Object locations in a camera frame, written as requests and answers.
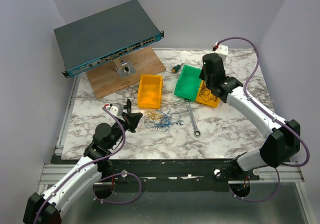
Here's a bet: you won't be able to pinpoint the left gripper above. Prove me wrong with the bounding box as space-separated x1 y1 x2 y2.
107 112 143 149

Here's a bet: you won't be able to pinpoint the blue yellow wires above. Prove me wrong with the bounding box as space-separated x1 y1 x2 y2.
142 108 182 132

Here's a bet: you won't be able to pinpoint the purple wire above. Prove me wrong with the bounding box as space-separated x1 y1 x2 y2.
198 82 220 104

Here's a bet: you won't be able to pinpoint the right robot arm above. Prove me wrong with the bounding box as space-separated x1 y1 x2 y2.
199 53 301 180

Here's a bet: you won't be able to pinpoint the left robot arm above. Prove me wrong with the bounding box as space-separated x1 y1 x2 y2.
23 113 143 223

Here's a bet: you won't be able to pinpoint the black T-shaped socket tool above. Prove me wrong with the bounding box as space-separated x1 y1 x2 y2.
124 99 132 113

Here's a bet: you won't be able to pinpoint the right yellow plastic bin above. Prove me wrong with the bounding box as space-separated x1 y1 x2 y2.
195 81 220 108

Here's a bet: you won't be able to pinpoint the yellow plastic bin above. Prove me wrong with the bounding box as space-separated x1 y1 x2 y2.
137 74 163 109
195 81 220 108

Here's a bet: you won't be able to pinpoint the left yellow plastic bin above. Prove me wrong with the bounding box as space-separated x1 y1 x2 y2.
137 74 163 109

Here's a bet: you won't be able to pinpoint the green plastic bin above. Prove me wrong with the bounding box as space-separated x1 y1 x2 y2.
174 65 202 101

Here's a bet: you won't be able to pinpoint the small open-end wrench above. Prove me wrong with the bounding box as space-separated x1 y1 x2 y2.
175 120 183 125

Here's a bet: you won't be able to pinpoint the plywood board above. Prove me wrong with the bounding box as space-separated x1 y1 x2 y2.
86 47 166 99

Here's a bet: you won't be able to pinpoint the ratcheting combination wrench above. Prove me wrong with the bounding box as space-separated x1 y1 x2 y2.
184 99 202 138

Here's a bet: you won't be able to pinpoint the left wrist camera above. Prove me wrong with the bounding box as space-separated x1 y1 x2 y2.
107 104 124 117

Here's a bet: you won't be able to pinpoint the metal bracket stand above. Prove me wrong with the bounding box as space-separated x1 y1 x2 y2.
114 59 136 79

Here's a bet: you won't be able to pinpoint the grey network switch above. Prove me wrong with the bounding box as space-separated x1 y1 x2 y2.
54 0 165 78

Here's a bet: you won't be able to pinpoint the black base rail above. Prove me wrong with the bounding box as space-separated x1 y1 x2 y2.
51 153 261 193

